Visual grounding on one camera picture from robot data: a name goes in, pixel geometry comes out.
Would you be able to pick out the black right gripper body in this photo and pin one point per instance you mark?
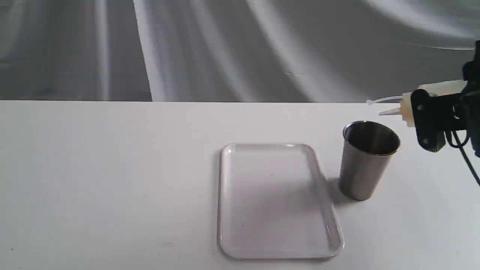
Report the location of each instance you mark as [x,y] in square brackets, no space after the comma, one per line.
[470,99]

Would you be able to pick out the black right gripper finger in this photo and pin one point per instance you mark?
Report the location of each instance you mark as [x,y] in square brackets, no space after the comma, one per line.
[434,120]

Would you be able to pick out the translucent squeeze bottle amber liquid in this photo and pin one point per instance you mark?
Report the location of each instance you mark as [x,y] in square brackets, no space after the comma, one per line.
[407,105]

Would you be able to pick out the stainless steel cup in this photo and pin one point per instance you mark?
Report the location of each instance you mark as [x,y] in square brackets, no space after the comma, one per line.
[367,150]

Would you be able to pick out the white plastic tray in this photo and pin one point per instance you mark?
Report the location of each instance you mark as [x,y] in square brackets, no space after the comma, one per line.
[274,204]

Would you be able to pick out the grey fabric backdrop curtain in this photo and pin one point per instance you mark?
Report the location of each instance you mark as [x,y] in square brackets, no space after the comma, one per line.
[231,50]

